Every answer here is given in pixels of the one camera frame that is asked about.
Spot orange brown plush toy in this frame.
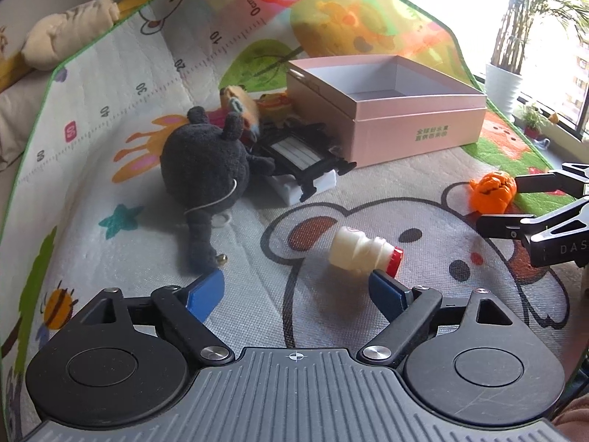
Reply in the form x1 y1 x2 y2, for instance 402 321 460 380
220 85 293 145

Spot small potted green plant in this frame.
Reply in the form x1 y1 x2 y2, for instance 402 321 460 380
520 105 550 140

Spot black plush toy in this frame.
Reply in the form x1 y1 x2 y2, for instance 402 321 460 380
160 106 275 273

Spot black white toy device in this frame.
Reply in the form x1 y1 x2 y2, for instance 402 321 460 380
253 117 356 207

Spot white yogurt bottle red cap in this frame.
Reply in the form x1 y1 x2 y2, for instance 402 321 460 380
328 227 404 277

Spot orange pumpkin toy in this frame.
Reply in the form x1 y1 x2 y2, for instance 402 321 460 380
468 171 517 214

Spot grey sofa cushion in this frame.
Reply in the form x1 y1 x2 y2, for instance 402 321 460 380
0 71 51 171

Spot pink cardboard box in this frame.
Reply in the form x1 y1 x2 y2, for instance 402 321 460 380
286 55 486 166

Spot beige plush pillow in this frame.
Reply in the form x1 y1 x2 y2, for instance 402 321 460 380
21 0 121 71

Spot colourful cartoon play mat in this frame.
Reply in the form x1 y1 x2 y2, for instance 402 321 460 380
1 0 588 441

